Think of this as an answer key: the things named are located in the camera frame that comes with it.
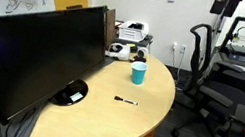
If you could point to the black clamp orange handle upper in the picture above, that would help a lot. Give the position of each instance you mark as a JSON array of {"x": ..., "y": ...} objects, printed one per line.
[{"x": 227, "y": 126}]

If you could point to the black office chair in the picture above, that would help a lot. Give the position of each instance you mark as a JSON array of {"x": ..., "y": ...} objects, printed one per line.
[{"x": 205, "y": 97}]

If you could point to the white wall power outlet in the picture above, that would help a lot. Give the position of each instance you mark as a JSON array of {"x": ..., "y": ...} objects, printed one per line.
[{"x": 179, "y": 48}]

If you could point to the white VR headset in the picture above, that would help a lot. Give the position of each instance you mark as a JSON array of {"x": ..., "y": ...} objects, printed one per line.
[{"x": 120, "y": 51}]

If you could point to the black round monitor stand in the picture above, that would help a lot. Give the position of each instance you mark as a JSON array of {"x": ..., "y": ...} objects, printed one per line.
[{"x": 72, "y": 94}]

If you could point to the brown cardboard piece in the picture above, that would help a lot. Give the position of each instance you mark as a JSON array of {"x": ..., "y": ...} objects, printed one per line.
[{"x": 110, "y": 27}]

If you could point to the large black monitor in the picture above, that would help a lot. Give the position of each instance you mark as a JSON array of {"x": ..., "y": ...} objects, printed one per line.
[{"x": 40, "y": 53}]

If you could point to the black white marker pen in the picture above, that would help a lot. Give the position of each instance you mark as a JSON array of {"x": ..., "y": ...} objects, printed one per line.
[{"x": 126, "y": 101}]

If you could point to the blue plastic cup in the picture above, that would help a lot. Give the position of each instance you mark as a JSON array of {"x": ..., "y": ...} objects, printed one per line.
[{"x": 138, "y": 72}]

